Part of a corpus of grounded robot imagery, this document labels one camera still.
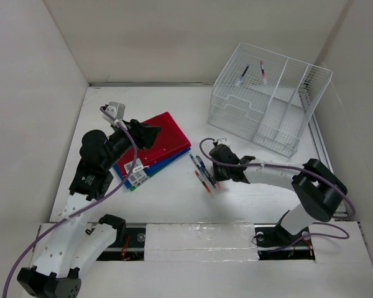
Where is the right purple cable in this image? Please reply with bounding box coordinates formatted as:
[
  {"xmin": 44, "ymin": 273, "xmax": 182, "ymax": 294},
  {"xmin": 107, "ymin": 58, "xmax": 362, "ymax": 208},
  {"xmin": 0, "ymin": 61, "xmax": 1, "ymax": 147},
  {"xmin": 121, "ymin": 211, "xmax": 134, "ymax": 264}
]
[{"xmin": 200, "ymin": 138, "xmax": 358, "ymax": 252}]

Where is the blue plastic folder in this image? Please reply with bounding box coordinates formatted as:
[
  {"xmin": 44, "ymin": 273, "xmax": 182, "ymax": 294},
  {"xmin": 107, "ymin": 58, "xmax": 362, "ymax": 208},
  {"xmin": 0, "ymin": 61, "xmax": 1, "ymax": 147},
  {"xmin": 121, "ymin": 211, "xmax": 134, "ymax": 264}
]
[{"xmin": 113, "ymin": 148, "xmax": 191, "ymax": 191}]

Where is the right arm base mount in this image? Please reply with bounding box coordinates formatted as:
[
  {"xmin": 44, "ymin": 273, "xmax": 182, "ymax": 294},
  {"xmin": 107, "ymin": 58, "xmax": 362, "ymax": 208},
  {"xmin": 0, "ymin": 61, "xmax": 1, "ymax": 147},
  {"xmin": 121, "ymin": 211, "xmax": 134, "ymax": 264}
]
[{"xmin": 251, "ymin": 210, "xmax": 315, "ymax": 261}]

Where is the white wire mesh organizer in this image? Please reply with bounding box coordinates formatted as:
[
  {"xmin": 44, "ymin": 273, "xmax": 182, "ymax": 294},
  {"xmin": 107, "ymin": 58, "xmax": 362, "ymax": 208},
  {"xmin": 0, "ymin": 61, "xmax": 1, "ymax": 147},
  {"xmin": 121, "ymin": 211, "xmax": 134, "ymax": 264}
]
[{"xmin": 208, "ymin": 43, "xmax": 333, "ymax": 158}]

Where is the dark blue clip pen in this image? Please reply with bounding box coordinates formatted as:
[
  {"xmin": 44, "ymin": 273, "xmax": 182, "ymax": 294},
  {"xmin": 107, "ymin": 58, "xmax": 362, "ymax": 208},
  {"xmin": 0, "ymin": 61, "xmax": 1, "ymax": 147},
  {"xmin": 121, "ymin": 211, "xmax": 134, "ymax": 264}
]
[{"xmin": 195, "ymin": 155, "xmax": 216, "ymax": 187}]

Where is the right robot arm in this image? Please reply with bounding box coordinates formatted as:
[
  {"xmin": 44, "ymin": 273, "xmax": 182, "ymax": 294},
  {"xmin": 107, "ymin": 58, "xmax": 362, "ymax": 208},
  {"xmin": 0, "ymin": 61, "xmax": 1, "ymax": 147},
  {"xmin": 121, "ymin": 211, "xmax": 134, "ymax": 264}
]
[{"xmin": 209, "ymin": 142, "xmax": 348, "ymax": 246}]

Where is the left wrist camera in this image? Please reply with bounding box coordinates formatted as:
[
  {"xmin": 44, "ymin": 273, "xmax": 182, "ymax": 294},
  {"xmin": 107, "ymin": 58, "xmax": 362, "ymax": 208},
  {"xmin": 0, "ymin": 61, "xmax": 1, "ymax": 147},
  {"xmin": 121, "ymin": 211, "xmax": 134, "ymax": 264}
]
[{"xmin": 104, "ymin": 102, "xmax": 126, "ymax": 120}]

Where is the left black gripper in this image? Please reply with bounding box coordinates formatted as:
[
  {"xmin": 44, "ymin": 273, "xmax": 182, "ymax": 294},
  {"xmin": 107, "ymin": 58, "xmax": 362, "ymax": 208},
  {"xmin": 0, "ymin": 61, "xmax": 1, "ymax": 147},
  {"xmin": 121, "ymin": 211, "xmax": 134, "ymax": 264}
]
[{"xmin": 102, "ymin": 119, "xmax": 160, "ymax": 170}]

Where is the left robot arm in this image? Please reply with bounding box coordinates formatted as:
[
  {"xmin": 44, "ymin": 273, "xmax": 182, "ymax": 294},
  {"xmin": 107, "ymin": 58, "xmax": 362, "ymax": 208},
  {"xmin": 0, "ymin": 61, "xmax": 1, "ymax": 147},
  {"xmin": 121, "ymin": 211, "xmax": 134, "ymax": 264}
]
[{"xmin": 17, "ymin": 119, "xmax": 161, "ymax": 297}]

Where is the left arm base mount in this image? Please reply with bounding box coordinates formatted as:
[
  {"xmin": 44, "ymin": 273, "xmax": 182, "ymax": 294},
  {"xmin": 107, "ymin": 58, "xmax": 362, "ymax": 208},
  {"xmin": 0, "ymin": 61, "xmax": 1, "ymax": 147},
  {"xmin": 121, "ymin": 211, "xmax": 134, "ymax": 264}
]
[{"xmin": 97, "ymin": 214, "xmax": 146, "ymax": 261}]

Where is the red plastic folder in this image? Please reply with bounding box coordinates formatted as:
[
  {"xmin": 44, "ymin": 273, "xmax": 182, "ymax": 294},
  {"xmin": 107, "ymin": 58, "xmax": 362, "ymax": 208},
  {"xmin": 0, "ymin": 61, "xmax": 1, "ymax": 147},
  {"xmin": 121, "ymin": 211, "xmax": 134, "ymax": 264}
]
[{"xmin": 116, "ymin": 112, "xmax": 191, "ymax": 178}]

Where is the teal cap gel pen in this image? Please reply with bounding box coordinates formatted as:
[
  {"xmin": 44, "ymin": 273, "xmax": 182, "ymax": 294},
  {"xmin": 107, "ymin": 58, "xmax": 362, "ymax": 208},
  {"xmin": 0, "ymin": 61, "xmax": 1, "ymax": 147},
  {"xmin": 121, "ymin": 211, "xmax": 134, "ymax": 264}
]
[{"xmin": 189, "ymin": 153, "xmax": 201, "ymax": 171}]

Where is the blue cap gel pen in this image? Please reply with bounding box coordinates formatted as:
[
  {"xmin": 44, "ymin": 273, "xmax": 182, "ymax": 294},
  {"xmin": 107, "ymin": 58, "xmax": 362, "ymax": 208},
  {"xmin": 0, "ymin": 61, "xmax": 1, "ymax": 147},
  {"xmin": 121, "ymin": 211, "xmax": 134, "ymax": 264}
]
[{"xmin": 235, "ymin": 65, "xmax": 250, "ymax": 87}]

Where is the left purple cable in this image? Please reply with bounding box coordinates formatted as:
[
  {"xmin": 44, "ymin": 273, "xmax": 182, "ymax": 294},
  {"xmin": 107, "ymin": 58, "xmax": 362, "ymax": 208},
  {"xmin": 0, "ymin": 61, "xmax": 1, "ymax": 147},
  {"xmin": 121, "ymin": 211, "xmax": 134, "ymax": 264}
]
[{"xmin": 2, "ymin": 105, "xmax": 139, "ymax": 298}]

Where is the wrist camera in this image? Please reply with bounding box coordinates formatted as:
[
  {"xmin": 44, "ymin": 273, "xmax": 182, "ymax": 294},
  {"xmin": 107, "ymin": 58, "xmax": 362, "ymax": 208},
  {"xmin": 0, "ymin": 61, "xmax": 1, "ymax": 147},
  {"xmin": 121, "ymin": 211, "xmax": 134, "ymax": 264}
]
[
  {"xmin": 213, "ymin": 138, "xmax": 229, "ymax": 146},
  {"xmin": 104, "ymin": 102, "xmax": 126, "ymax": 120}
]

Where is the aluminium rail right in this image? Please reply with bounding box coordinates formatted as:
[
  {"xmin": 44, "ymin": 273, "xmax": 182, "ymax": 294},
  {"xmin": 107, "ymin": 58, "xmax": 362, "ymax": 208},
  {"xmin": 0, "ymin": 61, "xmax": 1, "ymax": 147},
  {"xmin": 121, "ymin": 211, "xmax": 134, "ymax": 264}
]
[{"xmin": 308, "ymin": 115, "xmax": 333, "ymax": 172}]

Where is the purple cable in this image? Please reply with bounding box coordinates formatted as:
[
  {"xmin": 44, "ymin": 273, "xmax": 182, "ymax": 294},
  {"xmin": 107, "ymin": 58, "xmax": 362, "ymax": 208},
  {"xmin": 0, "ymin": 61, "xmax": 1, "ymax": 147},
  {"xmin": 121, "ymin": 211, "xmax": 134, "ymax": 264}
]
[
  {"xmin": 200, "ymin": 138, "xmax": 358, "ymax": 252},
  {"xmin": 2, "ymin": 105, "xmax": 139, "ymax": 298}
]

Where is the orange red gel pen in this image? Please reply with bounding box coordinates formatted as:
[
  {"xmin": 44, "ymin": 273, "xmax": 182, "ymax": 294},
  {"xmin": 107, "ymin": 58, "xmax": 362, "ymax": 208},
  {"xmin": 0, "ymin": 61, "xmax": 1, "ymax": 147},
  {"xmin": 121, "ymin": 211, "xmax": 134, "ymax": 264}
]
[{"xmin": 194, "ymin": 170, "xmax": 211, "ymax": 193}]

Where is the dark red gel pen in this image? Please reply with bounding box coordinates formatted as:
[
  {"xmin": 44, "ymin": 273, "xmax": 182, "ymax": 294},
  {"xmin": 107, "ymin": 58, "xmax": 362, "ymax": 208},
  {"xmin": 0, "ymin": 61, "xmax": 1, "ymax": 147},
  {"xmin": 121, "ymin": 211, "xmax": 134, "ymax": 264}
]
[{"xmin": 260, "ymin": 60, "xmax": 267, "ymax": 86}]

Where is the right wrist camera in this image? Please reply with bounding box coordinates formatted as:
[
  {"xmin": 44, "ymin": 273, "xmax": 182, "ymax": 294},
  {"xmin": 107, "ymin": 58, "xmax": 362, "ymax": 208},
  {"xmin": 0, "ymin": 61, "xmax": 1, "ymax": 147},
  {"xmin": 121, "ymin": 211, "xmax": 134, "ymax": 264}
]
[{"xmin": 213, "ymin": 138, "xmax": 229, "ymax": 146}]

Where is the green plastic folder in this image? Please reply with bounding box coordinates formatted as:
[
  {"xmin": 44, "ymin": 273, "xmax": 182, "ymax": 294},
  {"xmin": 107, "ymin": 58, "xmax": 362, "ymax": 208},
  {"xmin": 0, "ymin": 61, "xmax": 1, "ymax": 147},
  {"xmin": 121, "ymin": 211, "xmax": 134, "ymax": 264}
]
[{"xmin": 124, "ymin": 171, "xmax": 158, "ymax": 191}]

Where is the white foam front block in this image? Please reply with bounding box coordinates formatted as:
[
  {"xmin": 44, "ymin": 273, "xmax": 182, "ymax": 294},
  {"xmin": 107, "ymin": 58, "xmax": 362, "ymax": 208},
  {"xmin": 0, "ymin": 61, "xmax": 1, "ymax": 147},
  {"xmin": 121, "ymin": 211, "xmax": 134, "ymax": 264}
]
[{"xmin": 144, "ymin": 223, "xmax": 258, "ymax": 263}]

